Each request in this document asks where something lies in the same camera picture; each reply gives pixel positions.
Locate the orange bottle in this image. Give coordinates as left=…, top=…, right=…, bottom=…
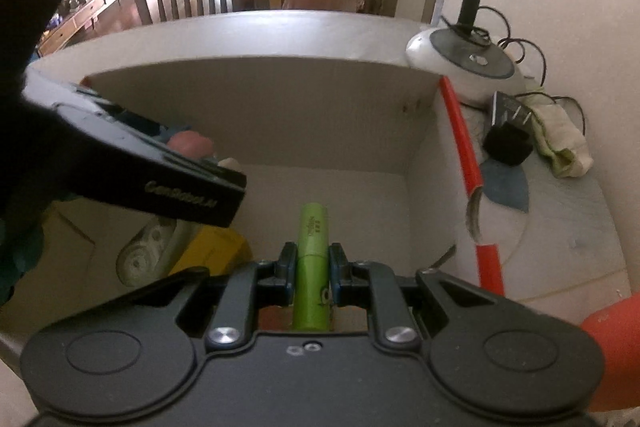
left=579, top=291, right=640, bottom=414

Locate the black plug adapter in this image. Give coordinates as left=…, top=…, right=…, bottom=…
left=482, top=91, right=534, bottom=168

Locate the white and green cloth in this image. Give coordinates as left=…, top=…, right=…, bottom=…
left=524, top=101, right=594, bottom=180

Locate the black lamp cable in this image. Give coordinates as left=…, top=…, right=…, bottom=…
left=440, top=4, right=587, bottom=134

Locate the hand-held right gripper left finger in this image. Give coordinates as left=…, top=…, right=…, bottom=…
left=125, top=241, right=300, bottom=354

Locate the person's left forearm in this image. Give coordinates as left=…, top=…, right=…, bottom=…
left=0, top=0, right=97, bottom=308

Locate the green tube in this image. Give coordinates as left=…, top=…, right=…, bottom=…
left=292, top=202, right=332, bottom=333

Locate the grey desk lamp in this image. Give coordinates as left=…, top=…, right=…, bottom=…
left=404, top=0, right=529, bottom=108

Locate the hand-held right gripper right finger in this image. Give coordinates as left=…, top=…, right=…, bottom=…
left=327, top=241, right=501, bottom=354

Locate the pink bowl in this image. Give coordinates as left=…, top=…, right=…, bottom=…
left=166, top=131, right=242, bottom=170

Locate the wooden tv console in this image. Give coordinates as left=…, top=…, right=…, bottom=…
left=37, top=0, right=164, bottom=58

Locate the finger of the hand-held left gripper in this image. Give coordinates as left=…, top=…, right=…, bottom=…
left=95, top=99, right=195, bottom=144

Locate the yellow small box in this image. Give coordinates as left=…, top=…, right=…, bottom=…
left=169, top=226, right=254, bottom=279

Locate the white tape dispenser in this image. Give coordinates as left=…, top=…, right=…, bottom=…
left=116, top=213, right=195, bottom=289

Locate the red and white cardboard box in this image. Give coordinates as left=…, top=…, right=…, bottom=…
left=0, top=57, right=507, bottom=344

